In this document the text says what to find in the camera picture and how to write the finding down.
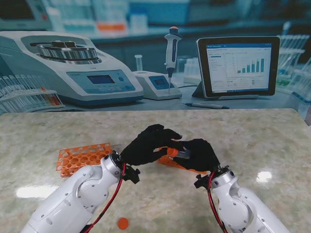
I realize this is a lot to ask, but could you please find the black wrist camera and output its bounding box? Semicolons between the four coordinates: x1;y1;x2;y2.
122;165;141;184
193;174;210;190

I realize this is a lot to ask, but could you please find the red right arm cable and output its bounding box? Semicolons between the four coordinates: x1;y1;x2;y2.
207;172;228;233

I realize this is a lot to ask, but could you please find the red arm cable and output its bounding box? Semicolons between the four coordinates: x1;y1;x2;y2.
85;163;127;233
207;172;228;233

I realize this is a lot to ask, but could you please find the empty orange test tube rack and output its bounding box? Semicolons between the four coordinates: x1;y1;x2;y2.
56;142;115;178

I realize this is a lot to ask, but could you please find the red left arm cable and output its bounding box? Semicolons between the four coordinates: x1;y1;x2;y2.
85;163;127;233

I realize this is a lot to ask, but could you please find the printed laboratory backdrop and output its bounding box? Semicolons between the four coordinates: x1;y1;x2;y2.
0;0;311;120

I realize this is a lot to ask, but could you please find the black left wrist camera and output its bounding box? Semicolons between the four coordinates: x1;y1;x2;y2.
122;165;141;184

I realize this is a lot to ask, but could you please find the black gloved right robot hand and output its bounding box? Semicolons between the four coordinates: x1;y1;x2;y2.
171;138;221;172

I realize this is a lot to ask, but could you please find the clear plastic test tube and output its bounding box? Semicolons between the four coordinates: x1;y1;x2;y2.
176;149;191;160

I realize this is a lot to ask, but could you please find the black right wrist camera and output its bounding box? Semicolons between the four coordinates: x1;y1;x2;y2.
193;174;210;190

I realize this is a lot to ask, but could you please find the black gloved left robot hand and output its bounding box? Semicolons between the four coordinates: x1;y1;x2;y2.
120;124;183;167

